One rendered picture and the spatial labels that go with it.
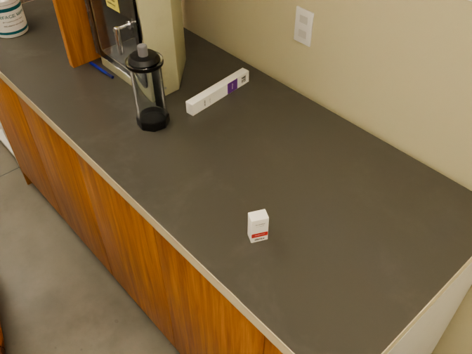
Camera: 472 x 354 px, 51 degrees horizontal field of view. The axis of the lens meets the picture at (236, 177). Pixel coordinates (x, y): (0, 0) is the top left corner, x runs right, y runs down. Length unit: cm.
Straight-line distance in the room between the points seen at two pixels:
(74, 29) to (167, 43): 40
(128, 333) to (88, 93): 102
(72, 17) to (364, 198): 115
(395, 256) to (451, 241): 16
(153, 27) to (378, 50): 66
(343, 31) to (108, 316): 150
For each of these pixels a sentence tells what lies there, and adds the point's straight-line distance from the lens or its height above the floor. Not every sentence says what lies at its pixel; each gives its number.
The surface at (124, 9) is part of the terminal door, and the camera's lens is 157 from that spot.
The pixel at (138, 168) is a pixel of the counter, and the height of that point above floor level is 94.
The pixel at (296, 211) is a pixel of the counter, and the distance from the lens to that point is 129.
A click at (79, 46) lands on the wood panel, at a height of 101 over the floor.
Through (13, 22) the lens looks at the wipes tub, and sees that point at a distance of 219.
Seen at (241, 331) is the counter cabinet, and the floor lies 74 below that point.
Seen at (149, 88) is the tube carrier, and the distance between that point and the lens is 146.
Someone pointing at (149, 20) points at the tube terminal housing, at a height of 122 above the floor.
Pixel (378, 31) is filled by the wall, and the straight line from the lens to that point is 146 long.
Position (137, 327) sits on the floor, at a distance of 221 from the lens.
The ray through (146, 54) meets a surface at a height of 119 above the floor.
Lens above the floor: 189
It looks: 44 degrees down
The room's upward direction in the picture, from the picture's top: straight up
